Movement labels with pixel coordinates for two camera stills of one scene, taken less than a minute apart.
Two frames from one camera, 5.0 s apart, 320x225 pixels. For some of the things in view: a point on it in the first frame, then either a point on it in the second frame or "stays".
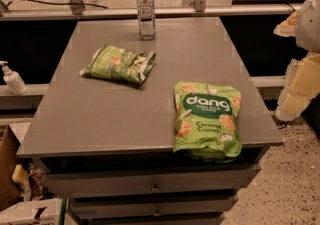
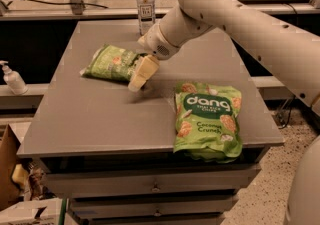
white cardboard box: (33, 212) stays
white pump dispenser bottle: (13, 80) stays
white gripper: (309, 26) -> (154, 45)
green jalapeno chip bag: (121, 63) stays
